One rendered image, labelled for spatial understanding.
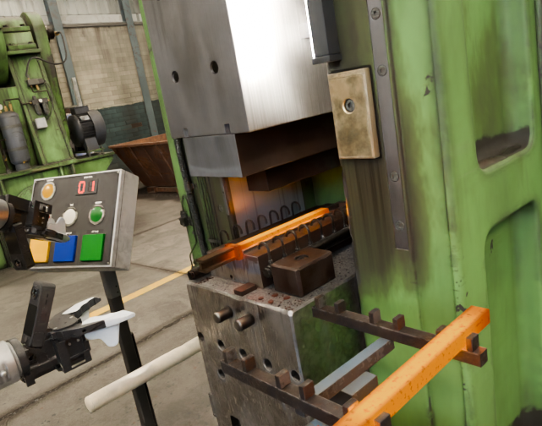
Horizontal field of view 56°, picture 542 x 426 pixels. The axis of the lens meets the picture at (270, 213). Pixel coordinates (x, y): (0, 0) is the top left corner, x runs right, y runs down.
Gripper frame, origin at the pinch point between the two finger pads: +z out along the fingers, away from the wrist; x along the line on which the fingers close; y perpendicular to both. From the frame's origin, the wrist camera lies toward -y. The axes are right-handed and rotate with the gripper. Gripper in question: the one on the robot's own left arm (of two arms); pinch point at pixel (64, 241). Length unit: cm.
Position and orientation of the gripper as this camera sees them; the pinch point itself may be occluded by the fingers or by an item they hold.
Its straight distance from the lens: 143.4
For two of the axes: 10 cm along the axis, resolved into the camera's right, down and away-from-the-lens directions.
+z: 4.0, 2.3, 8.9
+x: -9.2, 0.6, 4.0
